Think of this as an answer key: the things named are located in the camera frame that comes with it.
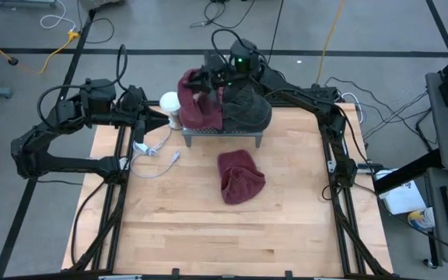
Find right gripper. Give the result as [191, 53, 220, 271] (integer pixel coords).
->
[187, 54, 248, 103]

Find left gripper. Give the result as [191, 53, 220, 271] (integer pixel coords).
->
[114, 85, 170, 133]

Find white mushroom-shaped lamp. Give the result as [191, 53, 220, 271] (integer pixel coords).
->
[159, 91, 184, 131]

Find grey perforated metal stand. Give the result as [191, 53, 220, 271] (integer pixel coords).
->
[180, 124, 264, 149]

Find black beam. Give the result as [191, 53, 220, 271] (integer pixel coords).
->
[371, 149, 443, 195]

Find white papers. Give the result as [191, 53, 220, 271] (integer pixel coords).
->
[373, 169, 427, 215]

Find wipes canister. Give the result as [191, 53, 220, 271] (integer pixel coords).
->
[407, 207, 436, 230]

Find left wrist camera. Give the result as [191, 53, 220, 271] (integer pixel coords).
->
[133, 119, 147, 145]

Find white power adapter cable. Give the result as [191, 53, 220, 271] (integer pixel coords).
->
[129, 126, 181, 180]

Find black metal frame rail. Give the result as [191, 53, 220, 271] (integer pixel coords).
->
[68, 126, 138, 273]
[319, 103, 394, 275]

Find black coiled cable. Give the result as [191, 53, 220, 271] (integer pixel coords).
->
[264, 0, 285, 65]

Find yellow extension cable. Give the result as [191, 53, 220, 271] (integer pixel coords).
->
[0, 29, 81, 75]

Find black perforated frame bracket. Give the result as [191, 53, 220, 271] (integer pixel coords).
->
[270, 87, 340, 106]

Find yellow hanging cord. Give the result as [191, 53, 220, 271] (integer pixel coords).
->
[316, 0, 345, 86]

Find white floor cable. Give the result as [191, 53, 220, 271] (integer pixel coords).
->
[39, 0, 78, 32]

